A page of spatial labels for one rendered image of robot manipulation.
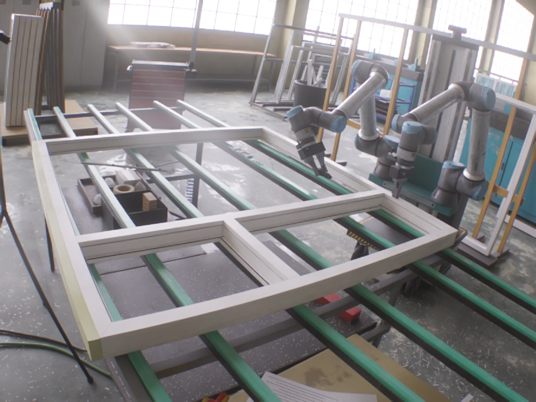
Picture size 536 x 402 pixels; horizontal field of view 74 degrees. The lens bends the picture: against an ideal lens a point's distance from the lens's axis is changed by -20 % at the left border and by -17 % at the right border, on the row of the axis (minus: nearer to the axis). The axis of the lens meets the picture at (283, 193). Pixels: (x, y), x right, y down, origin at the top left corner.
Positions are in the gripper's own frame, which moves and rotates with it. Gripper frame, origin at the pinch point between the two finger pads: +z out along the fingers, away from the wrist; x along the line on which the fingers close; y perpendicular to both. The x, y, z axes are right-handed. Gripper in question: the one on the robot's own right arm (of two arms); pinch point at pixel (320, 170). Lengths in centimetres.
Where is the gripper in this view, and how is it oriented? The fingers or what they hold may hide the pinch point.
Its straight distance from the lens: 211.7
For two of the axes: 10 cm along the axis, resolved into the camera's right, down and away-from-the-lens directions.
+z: 3.9, 9.2, -0.1
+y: 4.4, -2.0, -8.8
